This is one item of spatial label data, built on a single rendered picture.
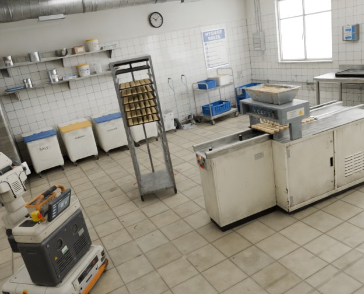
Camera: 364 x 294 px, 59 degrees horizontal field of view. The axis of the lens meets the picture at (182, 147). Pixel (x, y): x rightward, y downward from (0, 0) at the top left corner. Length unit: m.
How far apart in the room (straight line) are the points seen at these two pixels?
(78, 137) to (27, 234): 3.76
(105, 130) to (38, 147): 1.22
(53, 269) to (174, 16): 5.97
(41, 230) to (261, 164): 2.09
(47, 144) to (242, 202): 3.94
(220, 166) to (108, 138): 3.66
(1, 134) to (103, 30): 2.79
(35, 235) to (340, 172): 3.02
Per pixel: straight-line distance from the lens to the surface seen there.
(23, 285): 3.14
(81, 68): 6.58
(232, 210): 3.37
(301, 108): 3.27
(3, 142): 5.92
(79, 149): 6.33
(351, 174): 4.02
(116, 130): 6.42
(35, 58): 6.49
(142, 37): 7.23
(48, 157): 6.28
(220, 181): 3.17
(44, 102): 6.77
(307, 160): 3.49
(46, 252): 2.76
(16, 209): 3.03
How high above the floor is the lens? 1.95
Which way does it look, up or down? 19 degrees down
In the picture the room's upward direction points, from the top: 10 degrees counter-clockwise
